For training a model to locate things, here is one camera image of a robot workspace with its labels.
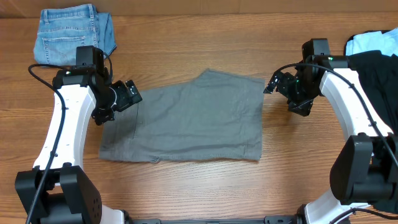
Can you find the grey shorts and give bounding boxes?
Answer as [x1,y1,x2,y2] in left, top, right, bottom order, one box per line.
[99,70,265,162]

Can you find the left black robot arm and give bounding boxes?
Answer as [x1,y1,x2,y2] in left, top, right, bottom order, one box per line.
[15,45,142,223]

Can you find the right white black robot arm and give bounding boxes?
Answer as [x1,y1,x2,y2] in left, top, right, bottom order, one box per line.
[264,39,397,223]

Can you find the black garment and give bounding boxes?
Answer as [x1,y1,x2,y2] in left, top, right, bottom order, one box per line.
[330,50,397,213]

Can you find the folded blue denim jeans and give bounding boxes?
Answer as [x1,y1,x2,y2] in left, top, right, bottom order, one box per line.
[34,4,117,66]

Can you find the light blue garment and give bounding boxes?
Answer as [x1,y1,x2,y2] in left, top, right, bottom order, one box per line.
[345,28,397,56]

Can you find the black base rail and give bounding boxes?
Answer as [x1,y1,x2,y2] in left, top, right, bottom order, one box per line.
[126,215,303,224]

